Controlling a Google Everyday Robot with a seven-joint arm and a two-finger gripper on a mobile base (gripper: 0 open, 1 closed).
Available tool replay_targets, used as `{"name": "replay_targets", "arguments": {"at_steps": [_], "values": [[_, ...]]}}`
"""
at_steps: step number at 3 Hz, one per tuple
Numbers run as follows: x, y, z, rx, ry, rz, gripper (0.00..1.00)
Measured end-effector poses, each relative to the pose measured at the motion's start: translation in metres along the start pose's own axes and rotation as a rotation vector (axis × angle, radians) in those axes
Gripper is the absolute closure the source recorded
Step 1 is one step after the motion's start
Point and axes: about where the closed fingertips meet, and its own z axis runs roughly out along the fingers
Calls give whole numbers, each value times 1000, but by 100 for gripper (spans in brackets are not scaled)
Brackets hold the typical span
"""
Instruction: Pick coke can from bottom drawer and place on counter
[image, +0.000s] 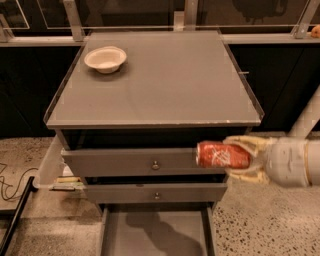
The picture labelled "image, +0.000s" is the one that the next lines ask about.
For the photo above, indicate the top grey drawer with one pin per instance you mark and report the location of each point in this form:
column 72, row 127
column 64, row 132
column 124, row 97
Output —
column 135, row 162

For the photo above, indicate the top drawer metal knob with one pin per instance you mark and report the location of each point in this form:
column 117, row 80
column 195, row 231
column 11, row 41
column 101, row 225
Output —
column 155, row 165

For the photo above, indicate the orange fruit on ledge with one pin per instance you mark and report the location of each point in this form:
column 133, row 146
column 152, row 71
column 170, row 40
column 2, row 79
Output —
column 315, row 32

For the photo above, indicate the clear plastic side bin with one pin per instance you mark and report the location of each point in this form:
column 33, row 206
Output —
column 54, row 174

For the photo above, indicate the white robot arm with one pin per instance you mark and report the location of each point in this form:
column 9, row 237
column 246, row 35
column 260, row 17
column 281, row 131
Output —
column 312, row 165

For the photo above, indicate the grey drawer cabinet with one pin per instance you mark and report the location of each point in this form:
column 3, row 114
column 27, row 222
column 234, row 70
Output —
column 174, row 90

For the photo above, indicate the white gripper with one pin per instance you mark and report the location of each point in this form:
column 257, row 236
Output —
column 287, row 162

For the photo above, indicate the metal window rail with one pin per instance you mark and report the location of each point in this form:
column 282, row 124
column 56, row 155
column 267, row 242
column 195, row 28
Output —
column 272, row 38

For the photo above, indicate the white pole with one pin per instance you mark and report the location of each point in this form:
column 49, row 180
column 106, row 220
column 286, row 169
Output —
column 308, row 118

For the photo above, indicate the bottom grey open drawer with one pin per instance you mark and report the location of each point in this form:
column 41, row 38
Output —
column 157, row 229

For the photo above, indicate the drawer metal knob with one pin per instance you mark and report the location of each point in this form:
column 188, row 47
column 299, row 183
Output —
column 157, row 196
column 155, row 165

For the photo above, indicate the red coke can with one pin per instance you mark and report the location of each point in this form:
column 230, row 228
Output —
column 211, row 154

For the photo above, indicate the middle drawer metal knob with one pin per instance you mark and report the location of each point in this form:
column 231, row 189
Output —
column 157, row 196

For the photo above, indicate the middle grey drawer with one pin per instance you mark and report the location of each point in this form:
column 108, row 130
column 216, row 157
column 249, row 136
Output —
column 144, row 193

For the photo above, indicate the black metal floor bar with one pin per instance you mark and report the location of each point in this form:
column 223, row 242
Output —
column 13, row 216

